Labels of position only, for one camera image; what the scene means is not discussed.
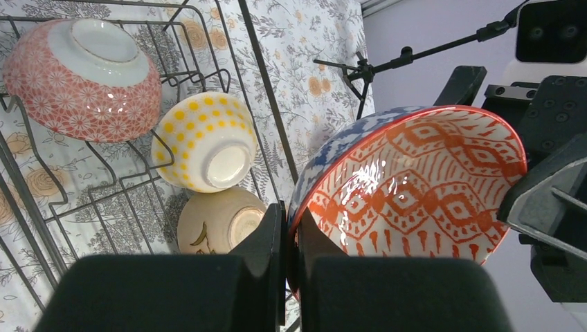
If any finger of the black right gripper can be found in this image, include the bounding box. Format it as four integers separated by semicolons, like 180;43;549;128
433;65;487;106
498;133;586;303

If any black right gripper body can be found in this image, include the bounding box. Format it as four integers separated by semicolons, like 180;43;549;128
482;75;586;169

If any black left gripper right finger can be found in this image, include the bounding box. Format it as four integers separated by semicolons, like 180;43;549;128
293;211;512;331

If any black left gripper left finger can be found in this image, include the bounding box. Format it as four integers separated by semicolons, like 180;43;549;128
36;203;287;331

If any blue zigzag orange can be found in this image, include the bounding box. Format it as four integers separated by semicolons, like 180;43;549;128
287;105;528;304

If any beige bowl with leaf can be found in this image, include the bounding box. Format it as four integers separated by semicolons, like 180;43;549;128
177;186;267;255

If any silver microphone on black stand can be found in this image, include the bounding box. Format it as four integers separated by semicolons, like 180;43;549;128
313;1;526;120

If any yellow dotted white bowl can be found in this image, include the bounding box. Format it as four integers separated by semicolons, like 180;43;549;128
151;91;258;193

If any floral patterned table mat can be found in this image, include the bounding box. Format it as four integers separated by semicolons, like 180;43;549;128
0;0;377;332

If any pink patterned bowl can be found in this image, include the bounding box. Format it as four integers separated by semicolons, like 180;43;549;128
3;19;162;142

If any black wire dish rack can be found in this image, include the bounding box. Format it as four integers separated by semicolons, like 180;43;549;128
1;1;294;331

